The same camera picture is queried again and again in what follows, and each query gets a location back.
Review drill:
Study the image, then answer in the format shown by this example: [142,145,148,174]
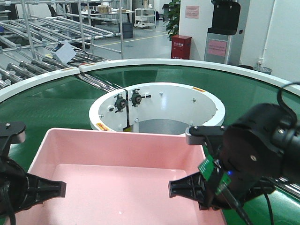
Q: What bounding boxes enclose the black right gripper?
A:
[185,103,300,201]

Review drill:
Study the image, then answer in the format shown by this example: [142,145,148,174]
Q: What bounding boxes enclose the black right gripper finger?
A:
[168,172,210,210]

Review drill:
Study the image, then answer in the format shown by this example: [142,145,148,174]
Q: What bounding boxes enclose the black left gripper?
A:
[0,121,67,217]

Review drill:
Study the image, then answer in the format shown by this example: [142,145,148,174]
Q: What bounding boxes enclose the pink plastic bin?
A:
[16,128,225,225]

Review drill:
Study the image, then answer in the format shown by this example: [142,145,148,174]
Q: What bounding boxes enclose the green circuit board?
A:
[198,155,231,195]

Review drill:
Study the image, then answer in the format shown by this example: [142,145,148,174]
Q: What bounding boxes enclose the green circular conveyor belt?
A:
[0,65,300,225]

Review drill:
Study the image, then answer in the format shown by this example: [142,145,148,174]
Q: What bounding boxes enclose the steel transfer rollers right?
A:
[269,177,300,200]

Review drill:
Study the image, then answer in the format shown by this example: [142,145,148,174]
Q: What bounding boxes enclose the steel transfer rollers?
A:
[77,74,123,93]
[269,177,300,200]

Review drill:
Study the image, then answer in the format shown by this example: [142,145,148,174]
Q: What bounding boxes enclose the grey waste basket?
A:
[254,67,272,75]

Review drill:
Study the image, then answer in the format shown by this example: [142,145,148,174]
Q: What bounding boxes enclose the black bearing right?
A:
[129,89,142,107]

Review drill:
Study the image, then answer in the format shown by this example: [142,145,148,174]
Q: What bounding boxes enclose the black bearing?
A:
[129,89,142,107]
[114,94,127,113]

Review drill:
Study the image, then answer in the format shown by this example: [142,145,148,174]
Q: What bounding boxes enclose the black and grey kiosk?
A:
[204,0,241,64]

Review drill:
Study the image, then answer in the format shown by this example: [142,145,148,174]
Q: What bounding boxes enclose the black bearing left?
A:
[114,94,127,113]

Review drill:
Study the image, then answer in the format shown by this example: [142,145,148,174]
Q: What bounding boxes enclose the red fire extinguisher cabinet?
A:
[171,35,192,60]

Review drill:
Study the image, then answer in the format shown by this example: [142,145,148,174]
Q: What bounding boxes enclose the steel transfer rollers left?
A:
[77,74,123,93]

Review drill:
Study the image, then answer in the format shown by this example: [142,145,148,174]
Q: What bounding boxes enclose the white control box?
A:
[51,41,76,64]

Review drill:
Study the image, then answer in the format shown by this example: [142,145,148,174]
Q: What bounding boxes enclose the green potted plant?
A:
[166,0,181,41]

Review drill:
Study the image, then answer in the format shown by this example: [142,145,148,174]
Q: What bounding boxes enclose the metal roller rack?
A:
[0,0,123,89]

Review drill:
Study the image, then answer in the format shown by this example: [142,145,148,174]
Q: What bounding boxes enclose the white shelving cart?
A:
[134,8,156,29]

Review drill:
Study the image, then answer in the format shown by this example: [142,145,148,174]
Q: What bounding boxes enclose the dark grey crate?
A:
[122,22,134,39]

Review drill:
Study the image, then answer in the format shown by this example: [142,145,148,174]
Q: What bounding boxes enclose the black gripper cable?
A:
[221,82,300,225]

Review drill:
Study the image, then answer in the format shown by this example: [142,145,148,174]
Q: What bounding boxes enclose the white inner conveyor ring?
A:
[89,82,226,135]

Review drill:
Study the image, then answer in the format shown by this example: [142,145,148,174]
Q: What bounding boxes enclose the white outer conveyor rail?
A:
[0,59,290,102]

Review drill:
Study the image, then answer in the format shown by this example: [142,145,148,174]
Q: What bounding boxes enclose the pink wall notice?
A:
[185,6,200,19]

